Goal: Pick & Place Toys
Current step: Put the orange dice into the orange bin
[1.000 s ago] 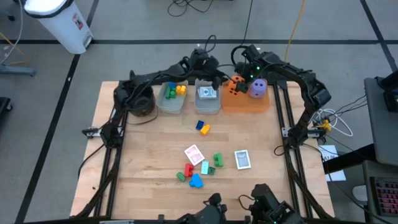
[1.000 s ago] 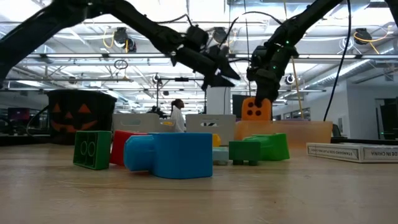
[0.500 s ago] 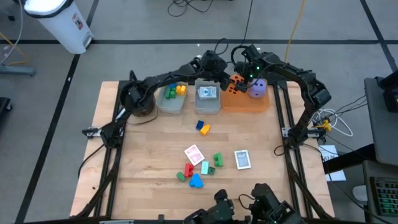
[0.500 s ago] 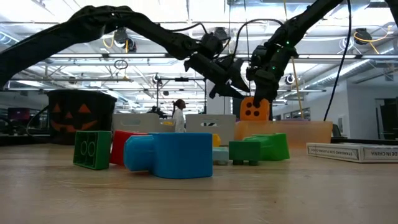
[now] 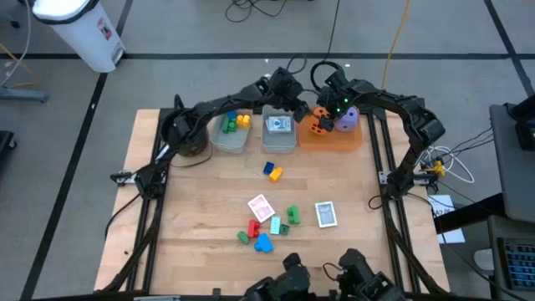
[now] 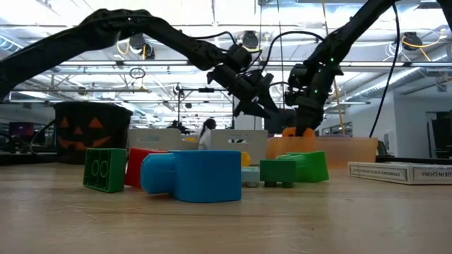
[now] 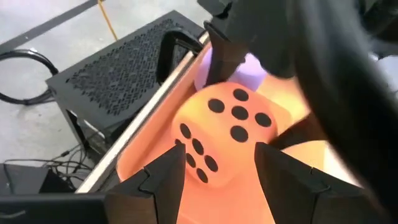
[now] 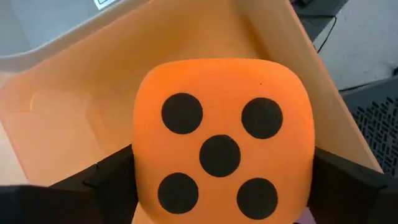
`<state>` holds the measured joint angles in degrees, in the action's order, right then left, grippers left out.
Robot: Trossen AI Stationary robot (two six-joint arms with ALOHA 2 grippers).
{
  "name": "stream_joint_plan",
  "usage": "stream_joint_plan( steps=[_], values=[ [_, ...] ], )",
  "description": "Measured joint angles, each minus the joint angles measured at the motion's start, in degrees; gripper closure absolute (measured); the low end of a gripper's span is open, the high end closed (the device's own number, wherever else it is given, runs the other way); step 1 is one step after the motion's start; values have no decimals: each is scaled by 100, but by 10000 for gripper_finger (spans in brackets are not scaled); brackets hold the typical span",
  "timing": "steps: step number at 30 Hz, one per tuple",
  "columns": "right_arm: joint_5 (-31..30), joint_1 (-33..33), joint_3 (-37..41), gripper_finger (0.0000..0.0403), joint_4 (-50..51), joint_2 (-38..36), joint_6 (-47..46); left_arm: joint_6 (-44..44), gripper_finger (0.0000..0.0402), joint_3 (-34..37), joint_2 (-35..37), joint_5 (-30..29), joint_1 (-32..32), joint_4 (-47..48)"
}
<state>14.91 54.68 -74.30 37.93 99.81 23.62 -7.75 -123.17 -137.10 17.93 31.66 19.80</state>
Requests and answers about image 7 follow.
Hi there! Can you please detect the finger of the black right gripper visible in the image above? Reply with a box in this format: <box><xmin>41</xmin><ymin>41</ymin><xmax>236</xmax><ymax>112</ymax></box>
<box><xmin>269</xmin><ymin>112</ymin><xmax>329</xmax><ymax>151</ymax></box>
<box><xmin>203</xmin><ymin>21</ymin><xmax>249</xmax><ymax>87</ymax></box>

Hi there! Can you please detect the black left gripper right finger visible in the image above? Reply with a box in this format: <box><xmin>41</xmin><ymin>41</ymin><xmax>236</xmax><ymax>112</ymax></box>
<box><xmin>254</xmin><ymin>142</ymin><xmax>379</xmax><ymax>224</ymax></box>

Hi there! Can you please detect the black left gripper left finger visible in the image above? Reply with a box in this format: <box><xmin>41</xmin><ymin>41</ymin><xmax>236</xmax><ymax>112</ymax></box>
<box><xmin>107</xmin><ymin>142</ymin><xmax>187</xmax><ymax>224</ymax></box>

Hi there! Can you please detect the purple foam die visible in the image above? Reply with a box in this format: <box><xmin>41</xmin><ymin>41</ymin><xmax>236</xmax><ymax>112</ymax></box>
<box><xmin>194</xmin><ymin>46</ymin><xmax>269</xmax><ymax>93</ymax></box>

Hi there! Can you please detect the orange foam die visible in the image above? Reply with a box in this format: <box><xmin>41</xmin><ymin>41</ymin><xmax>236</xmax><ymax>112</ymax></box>
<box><xmin>170</xmin><ymin>81</ymin><xmax>293</xmax><ymax>189</ymax></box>

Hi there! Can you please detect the orange plastic tray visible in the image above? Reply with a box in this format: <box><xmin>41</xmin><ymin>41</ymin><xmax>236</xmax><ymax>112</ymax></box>
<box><xmin>116</xmin><ymin>40</ymin><xmax>363</xmax><ymax>224</ymax></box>

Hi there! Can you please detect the black perforated panel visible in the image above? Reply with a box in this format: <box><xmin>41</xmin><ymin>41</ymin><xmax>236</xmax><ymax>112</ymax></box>
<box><xmin>45</xmin><ymin>9</ymin><xmax>206</xmax><ymax>147</ymax></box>

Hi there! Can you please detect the thin black floor cable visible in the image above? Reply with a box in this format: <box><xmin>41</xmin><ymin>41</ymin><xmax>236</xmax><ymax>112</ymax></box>
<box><xmin>2</xmin><ymin>132</ymin><xmax>100</xmax><ymax>183</ymax></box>

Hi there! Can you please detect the yellow hanging cable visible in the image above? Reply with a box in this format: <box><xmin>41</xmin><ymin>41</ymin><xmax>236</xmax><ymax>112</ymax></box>
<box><xmin>97</xmin><ymin>0</ymin><xmax>119</xmax><ymax>42</ymax></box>

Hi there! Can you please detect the black coiled cable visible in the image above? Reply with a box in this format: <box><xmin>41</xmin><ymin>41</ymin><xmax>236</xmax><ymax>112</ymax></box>
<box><xmin>0</xmin><ymin>49</ymin><xmax>60</xmax><ymax>106</ymax></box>

